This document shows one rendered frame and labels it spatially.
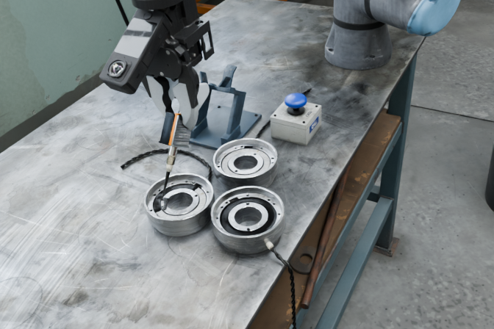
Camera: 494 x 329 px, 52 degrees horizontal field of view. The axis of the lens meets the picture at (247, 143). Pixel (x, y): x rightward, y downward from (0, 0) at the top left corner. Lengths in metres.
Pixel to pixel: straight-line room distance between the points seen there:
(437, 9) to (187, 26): 0.49
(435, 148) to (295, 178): 1.49
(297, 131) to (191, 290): 0.35
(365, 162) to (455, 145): 1.08
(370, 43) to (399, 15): 0.14
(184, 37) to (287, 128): 0.30
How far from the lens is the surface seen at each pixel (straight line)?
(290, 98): 0.89
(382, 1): 1.03
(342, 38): 1.13
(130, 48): 0.66
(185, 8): 0.70
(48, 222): 0.85
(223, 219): 0.73
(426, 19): 0.99
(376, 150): 1.31
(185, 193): 0.78
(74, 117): 1.09
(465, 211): 2.01
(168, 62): 0.69
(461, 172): 2.17
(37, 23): 2.54
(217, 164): 0.83
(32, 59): 2.54
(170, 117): 0.75
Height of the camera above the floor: 1.34
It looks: 36 degrees down
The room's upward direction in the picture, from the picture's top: 6 degrees counter-clockwise
